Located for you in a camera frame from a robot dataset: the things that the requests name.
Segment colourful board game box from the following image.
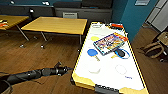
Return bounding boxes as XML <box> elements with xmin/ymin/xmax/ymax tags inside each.
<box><xmin>94</xmin><ymin>32</ymin><xmax>129</xmax><ymax>55</ymax></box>

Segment white round plate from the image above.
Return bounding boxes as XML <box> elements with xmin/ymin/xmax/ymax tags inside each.
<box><xmin>114</xmin><ymin>64</ymin><xmax>129</xmax><ymax>75</ymax></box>

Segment red orange tabletop game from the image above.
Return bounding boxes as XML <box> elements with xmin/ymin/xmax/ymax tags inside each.
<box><xmin>0</xmin><ymin>20</ymin><xmax>9</xmax><ymax>28</ymax></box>

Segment yellow air hockey table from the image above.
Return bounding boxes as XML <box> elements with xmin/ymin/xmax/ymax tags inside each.
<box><xmin>70</xmin><ymin>21</ymin><xmax>150</xmax><ymax>94</ymax></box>

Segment brown bag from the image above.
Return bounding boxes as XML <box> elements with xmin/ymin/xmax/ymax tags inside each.
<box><xmin>139</xmin><ymin>41</ymin><xmax>166</xmax><ymax>60</ymax></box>

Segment white bowl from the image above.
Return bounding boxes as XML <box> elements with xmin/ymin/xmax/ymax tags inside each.
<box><xmin>87</xmin><ymin>63</ymin><xmax>102</xmax><ymax>74</ymax></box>

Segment red orange game pieces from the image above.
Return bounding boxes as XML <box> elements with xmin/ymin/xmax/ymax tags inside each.
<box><xmin>108</xmin><ymin>22</ymin><xmax>124</xmax><ymax>29</ymax></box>

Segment dark grey sofa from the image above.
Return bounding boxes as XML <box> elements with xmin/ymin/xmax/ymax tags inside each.
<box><xmin>0</xmin><ymin>4</ymin><xmax>56</xmax><ymax>18</ymax></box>
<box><xmin>54</xmin><ymin>0</ymin><xmax>113</xmax><ymax>24</ymax></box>

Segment tan cardboard box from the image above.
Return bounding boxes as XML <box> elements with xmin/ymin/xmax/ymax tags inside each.
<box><xmin>155</xmin><ymin>31</ymin><xmax>168</xmax><ymax>44</ymax></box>

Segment yellow wall sign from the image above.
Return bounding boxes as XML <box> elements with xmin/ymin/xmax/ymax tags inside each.
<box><xmin>134</xmin><ymin>0</ymin><xmax>149</xmax><ymax>6</ymax></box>

